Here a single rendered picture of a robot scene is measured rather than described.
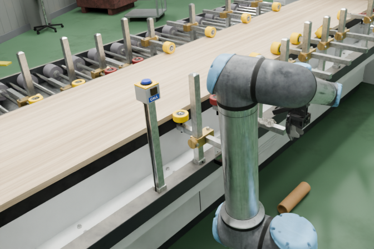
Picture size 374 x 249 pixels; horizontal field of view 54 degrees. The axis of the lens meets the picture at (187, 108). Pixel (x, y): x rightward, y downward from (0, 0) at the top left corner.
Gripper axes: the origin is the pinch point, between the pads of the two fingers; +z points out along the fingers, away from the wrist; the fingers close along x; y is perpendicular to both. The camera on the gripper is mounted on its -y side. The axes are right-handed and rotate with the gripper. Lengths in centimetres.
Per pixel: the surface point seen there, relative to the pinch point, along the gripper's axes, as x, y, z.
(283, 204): 32, -18, 75
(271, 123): -1.5, -9.7, -4.5
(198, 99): -28.9, -30.4, -22.2
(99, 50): -9, -139, -18
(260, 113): 20.2, -30.5, 6.2
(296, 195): 45, -16, 75
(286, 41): 44, -31, -28
